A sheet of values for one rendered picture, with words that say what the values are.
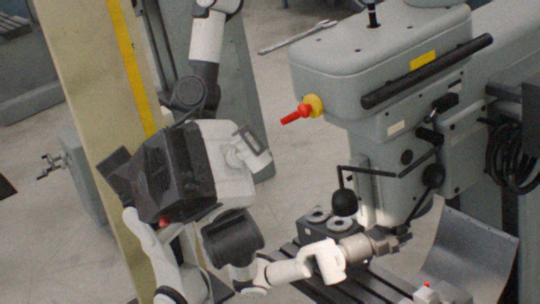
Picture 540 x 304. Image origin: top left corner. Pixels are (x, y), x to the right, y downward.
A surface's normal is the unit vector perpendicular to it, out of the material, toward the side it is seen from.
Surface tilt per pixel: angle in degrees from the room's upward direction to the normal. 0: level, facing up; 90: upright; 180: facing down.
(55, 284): 0
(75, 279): 0
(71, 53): 90
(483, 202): 90
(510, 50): 90
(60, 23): 90
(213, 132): 58
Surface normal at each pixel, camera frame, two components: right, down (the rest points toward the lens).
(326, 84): -0.79, 0.42
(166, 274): -0.50, 0.50
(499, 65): 0.58, 0.29
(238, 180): 0.62, -0.36
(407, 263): -0.18, -0.86
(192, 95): -0.21, 0.02
